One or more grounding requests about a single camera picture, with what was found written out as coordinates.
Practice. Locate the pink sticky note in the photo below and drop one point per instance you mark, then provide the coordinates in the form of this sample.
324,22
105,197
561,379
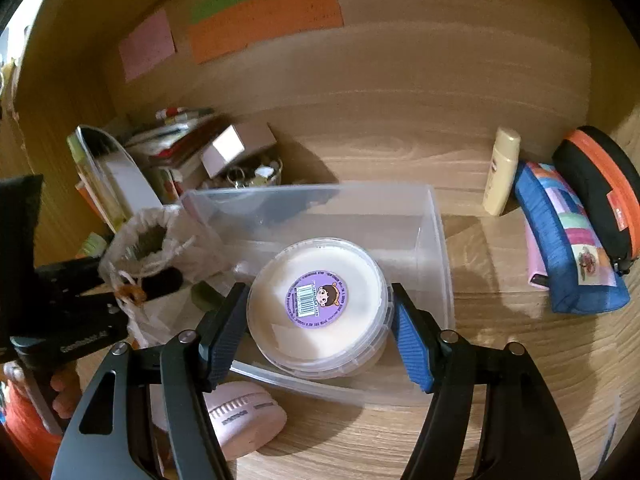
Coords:
147,45

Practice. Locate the metal bowl of trinkets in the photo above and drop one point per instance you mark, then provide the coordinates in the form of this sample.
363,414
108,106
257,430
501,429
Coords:
255,172

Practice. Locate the round white tub purple label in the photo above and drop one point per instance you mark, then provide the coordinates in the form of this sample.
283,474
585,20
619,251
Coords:
310,300

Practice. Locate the blue patchwork pencil case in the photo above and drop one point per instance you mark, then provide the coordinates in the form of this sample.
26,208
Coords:
560,240

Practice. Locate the stack of books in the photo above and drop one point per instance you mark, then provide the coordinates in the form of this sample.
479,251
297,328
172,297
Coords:
170,145

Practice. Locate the clear plastic bag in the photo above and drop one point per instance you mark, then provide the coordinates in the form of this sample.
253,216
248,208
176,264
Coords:
142,325

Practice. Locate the pink flat pouch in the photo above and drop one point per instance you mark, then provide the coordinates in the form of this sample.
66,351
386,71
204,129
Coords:
534,260

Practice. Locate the small pink white box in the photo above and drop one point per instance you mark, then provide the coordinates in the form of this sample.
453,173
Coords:
235,147

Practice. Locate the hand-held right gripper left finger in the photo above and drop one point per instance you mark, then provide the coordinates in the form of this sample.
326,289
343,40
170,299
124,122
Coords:
226,342

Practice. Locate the black orange zip case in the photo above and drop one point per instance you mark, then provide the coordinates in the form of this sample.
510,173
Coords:
600,185

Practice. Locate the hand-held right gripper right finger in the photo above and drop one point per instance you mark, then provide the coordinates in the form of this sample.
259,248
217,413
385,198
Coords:
411,347

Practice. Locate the pink oval device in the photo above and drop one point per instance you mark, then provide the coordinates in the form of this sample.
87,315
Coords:
240,425

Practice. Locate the red capped white marker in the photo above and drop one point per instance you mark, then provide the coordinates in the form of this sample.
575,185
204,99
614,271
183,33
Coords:
170,113

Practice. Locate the pale yellow lotion bottle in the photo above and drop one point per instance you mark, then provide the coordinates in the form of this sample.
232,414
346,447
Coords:
501,170

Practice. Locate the small green packet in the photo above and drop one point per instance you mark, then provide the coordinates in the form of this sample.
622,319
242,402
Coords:
94,245

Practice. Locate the orange sticky note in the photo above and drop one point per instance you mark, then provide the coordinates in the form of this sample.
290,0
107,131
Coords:
270,17

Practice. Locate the person's left forearm orange sleeve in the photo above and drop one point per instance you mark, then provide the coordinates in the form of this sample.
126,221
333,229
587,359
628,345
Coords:
25,425

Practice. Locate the person's left hand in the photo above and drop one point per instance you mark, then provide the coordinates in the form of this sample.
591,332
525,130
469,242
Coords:
65,385

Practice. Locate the wooden desktop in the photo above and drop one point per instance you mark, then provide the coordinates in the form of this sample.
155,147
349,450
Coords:
390,170

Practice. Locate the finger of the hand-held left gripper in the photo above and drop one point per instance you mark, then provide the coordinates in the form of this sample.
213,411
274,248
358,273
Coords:
70,272
162,282

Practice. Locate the clear plastic storage bin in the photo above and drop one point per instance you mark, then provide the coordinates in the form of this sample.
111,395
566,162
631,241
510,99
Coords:
400,240

